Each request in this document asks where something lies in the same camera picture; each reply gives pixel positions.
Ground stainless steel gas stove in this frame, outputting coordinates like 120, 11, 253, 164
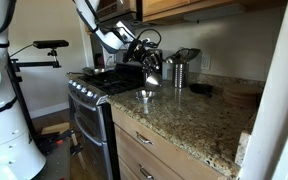
66, 61, 146, 180

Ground black stereo camera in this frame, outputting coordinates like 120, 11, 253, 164
32, 39, 70, 50

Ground empty steel bowl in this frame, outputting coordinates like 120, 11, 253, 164
135, 89, 157, 105

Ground metal ladle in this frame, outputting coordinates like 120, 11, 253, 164
164, 55, 177, 65

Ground wooden board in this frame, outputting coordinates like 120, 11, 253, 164
41, 122, 71, 135

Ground steel range hood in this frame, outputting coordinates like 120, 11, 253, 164
95, 0, 143, 28

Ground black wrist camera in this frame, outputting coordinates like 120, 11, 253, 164
122, 39, 140, 64

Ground pan on stove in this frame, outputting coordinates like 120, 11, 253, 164
82, 66, 108, 76

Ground silver drawer handle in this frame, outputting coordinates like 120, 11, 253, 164
139, 164, 156, 180
136, 131, 154, 145

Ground wooden drawer cabinet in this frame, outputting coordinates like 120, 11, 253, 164
110, 105, 225, 180

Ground white wall outlet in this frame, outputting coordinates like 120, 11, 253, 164
200, 53, 212, 71

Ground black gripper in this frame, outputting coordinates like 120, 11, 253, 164
133, 41, 163, 76

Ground black camera stand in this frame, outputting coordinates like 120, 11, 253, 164
9, 48, 62, 138

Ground perforated grey robot table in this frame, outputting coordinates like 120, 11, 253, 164
33, 141, 72, 180

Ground black orange clamp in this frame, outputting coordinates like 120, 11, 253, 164
33, 128, 85, 171

